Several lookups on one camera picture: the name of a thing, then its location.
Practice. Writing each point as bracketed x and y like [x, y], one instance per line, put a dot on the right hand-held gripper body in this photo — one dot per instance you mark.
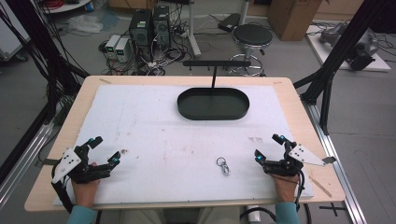
[285, 165]

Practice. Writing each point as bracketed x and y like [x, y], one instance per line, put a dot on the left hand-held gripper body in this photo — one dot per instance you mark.
[81, 169]

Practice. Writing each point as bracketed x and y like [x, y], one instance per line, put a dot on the silver metal key clasp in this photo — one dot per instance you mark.
[224, 166]

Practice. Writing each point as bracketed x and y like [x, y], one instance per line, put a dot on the black oval tray hook stand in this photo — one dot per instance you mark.
[212, 105]

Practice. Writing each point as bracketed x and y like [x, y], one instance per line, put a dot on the person's right hand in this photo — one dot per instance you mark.
[285, 188]

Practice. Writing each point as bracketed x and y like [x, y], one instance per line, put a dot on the person's left hand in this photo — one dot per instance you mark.
[84, 193]

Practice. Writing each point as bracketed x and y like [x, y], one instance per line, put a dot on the thin wooden stick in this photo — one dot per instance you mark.
[320, 186]

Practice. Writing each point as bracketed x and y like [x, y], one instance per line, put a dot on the white foam mat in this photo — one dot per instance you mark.
[162, 124]

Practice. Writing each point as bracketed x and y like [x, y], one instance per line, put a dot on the white cylinder under table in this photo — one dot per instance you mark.
[253, 214]

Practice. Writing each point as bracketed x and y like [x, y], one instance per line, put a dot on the white power supply unit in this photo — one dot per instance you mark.
[111, 46]
[122, 50]

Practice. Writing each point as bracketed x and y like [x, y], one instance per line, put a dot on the black round stool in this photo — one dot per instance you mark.
[252, 34]

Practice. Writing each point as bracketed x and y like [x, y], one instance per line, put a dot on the grey robot device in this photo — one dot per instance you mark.
[362, 53]
[331, 32]

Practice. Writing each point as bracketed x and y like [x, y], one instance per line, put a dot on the white plastic bag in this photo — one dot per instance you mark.
[84, 24]

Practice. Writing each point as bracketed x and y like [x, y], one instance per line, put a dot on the black computer tower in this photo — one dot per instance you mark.
[162, 26]
[140, 31]

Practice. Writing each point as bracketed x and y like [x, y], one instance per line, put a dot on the brown cardboard box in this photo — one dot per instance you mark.
[292, 18]

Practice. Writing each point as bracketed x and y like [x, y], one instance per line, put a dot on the white board on floor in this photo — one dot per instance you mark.
[378, 63]

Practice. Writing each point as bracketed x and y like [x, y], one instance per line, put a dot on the black flat case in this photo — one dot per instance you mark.
[229, 22]

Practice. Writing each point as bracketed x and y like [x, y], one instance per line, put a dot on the white round table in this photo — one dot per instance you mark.
[67, 6]

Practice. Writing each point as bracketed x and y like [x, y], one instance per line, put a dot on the white desk leg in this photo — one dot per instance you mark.
[192, 28]

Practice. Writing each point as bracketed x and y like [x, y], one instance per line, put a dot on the aluminium rail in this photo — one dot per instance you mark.
[21, 161]
[339, 174]

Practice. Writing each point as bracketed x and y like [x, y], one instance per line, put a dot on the black metal frame pole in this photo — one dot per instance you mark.
[342, 46]
[40, 40]

